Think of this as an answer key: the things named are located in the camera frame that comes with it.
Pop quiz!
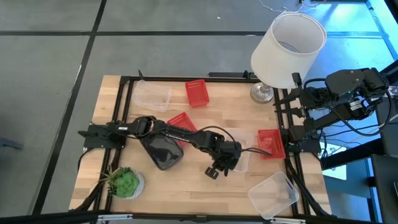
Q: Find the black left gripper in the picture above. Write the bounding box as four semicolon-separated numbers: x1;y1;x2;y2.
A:
213;139;244;178

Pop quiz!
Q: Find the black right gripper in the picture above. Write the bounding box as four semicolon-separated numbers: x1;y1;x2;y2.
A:
272;86;327;118

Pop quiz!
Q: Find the clear plastic basket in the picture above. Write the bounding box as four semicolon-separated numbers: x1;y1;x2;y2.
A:
222;128;255;174
248;170;300;220
131;80;173;113

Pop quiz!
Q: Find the red mesh plastic basket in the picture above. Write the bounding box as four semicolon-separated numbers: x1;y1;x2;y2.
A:
167;111;198;147
184;78;210;108
257;129;287;161

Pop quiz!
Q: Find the white shade silver table lamp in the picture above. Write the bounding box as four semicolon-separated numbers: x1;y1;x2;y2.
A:
250;11;328;104

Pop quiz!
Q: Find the black diagonal desk leg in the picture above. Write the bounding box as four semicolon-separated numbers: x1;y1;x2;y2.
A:
320;138;385;170

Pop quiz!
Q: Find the green succulent in white pot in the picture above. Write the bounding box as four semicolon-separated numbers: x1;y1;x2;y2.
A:
98;166;146;200

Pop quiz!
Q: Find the black box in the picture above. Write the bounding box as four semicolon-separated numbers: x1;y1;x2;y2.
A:
369;154;398;224

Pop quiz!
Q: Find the black horizontal rig beam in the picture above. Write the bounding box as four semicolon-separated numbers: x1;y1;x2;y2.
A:
0;210;398;224

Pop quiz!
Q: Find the grey floor object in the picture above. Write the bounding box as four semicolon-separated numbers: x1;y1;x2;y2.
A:
0;138;24;151

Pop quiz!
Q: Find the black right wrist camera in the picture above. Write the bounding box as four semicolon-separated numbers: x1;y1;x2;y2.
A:
291;72;303;88

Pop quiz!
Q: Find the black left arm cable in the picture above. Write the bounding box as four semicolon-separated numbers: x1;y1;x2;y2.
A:
192;125;272;156

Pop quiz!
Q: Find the black bracket behind frame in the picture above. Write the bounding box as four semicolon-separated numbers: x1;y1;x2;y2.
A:
207;70;259;79

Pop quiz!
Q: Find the silver metal bracket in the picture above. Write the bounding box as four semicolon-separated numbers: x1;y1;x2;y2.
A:
97;213;134;222
269;217;307;224

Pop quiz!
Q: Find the black aluminium table frame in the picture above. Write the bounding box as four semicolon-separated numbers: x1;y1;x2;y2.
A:
70;70;333;218

